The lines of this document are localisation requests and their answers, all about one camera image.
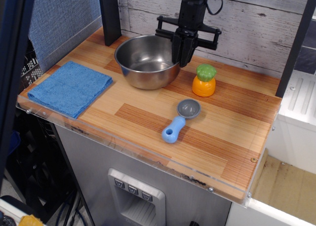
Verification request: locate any stainless steel pot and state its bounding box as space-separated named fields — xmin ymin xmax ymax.
xmin=115 ymin=35 xmax=181 ymax=90

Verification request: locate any orange green carrot shaker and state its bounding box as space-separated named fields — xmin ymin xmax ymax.
xmin=192 ymin=64 xmax=217 ymax=97

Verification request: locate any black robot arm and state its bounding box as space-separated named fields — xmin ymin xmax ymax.
xmin=156 ymin=0 xmax=223 ymax=68

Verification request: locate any yellow object bottom left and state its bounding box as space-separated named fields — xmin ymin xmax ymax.
xmin=18 ymin=215 xmax=44 ymax=226

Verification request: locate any blue folded cloth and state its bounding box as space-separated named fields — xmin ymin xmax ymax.
xmin=28 ymin=61 xmax=113 ymax=118

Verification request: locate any blue grey toy scoop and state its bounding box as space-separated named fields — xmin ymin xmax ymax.
xmin=161 ymin=99 xmax=201 ymax=144

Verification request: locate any silver toy fridge cabinet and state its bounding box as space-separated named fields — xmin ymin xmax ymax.
xmin=57 ymin=127 xmax=231 ymax=226

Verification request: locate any blue fabric panel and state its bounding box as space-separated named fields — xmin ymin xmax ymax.
xmin=29 ymin=0 xmax=102 ymax=72

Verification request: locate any black vertical post right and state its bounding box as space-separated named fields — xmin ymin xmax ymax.
xmin=275 ymin=0 xmax=316 ymax=98

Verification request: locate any black vertical post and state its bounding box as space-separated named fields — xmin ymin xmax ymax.
xmin=275 ymin=0 xmax=316 ymax=98
xmin=99 ymin=0 xmax=121 ymax=46

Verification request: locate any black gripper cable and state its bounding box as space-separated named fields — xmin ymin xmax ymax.
xmin=206 ymin=0 xmax=224 ymax=16

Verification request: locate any white toy sink unit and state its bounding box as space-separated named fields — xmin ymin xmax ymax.
xmin=227 ymin=71 xmax=316 ymax=226

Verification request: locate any clear acrylic guard rail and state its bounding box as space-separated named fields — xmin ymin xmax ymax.
xmin=18 ymin=91 xmax=280 ymax=205

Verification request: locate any grey ice dispenser panel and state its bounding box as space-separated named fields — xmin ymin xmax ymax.
xmin=108 ymin=168 xmax=166 ymax=226

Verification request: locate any black vertical post left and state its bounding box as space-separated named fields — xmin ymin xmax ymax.
xmin=99 ymin=0 xmax=121 ymax=46

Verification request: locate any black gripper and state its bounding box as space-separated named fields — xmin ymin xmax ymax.
xmin=156 ymin=0 xmax=222 ymax=68

